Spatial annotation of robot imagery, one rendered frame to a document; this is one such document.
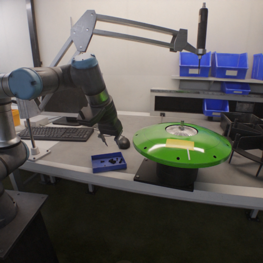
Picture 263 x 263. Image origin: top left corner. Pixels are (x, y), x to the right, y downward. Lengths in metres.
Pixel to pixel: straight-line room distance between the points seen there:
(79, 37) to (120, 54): 0.83
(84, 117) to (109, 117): 0.08
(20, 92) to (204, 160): 0.44
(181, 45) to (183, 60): 0.63
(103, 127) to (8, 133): 0.30
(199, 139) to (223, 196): 0.21
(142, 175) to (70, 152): 0.37
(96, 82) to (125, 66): 1.05
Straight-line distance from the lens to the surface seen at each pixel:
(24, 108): 0.78
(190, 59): 1.41
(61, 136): 0.99
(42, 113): 1.36
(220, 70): 1.24
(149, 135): 0.52
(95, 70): 0.44
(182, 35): 0.78
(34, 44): 1.92
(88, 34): 0.71
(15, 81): 0.39
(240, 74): 1.28
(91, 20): 0.72
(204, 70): 1.22
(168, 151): 0.45
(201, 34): 0.84
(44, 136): 1.02
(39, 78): 0.38
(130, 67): 1.47
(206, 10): 0.86
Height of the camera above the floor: 1.28
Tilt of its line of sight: 21 degrees down
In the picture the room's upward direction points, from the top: straight up
